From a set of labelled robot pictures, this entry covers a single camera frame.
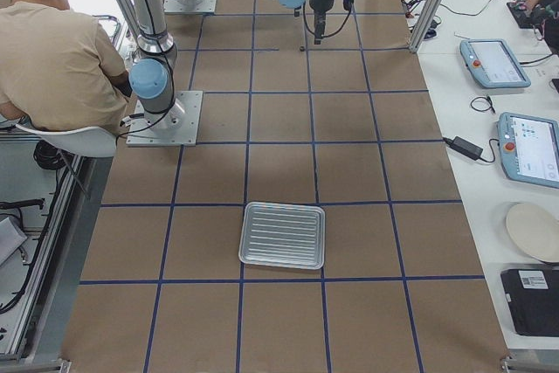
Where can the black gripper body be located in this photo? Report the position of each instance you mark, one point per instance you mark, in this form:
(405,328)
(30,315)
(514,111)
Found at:
(320,4)

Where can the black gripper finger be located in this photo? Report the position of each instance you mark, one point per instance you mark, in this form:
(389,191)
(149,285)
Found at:
(318,37)

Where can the silver ribbed metal tray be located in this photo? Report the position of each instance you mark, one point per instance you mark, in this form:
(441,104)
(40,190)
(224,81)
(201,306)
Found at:
(283,235)

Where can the far blue teach pendant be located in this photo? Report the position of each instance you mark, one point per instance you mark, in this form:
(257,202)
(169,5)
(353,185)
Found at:
(492,64)

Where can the blue teach pendant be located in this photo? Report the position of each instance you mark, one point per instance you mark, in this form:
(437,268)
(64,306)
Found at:
(492,64)
(529,149)

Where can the black power adapter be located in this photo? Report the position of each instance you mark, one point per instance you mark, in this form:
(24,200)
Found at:
(464,147)

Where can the near blue teach pendant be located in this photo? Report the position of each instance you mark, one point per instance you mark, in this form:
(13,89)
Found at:
(529,149)

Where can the white plastic chair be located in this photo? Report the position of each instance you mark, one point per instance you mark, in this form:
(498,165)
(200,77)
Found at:
(93,142)

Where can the man in beige shirt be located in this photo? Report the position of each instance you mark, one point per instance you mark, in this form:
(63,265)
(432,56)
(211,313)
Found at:
(59,68)

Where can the beige round plate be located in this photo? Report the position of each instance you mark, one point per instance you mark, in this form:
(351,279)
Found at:
(534,231)

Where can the black flat box with label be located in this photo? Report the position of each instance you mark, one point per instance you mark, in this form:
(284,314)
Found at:
(532,298)

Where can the aluminium frame post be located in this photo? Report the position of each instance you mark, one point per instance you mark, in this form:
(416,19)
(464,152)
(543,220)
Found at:
(432,2)

